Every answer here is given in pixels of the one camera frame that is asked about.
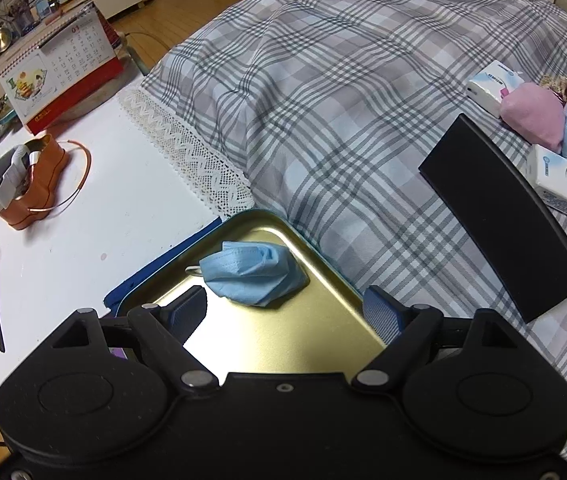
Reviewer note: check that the grey plaid blanket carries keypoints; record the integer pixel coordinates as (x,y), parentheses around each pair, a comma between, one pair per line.
(338,110)

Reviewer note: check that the patterned pouch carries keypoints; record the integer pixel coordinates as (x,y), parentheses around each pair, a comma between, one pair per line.
(556,83)

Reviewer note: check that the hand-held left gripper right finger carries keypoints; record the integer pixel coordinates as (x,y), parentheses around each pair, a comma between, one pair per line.
(381,312)

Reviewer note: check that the thin copper hoop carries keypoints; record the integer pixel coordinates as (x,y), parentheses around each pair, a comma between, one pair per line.
(87,160)

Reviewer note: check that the orange leather basket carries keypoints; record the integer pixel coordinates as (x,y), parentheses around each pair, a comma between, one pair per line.
(43,182)

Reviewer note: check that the white tissue pack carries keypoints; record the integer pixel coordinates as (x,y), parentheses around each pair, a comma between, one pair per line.
(558,185)
(488,85)

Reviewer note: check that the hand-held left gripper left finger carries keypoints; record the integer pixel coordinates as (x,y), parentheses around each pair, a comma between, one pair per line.
(188,312)

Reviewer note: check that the gold metal tin tray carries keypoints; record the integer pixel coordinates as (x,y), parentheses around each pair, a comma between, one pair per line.
(273,332)

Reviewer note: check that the metal bowl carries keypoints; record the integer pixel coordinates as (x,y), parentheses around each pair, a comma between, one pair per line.
(1,39)

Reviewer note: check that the blue face mask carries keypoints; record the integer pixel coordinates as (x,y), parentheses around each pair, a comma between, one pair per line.
(248,275)

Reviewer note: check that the white lace cloth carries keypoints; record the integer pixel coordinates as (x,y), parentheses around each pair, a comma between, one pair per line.
(183,145)

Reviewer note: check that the red desk calendar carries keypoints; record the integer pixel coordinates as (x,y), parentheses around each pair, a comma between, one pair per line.
(63,75)

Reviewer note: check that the blue mat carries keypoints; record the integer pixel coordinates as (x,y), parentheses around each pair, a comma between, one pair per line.
(128,282)

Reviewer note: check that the black rectangular tin lid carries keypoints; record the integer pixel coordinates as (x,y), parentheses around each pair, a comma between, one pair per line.
(503,220)

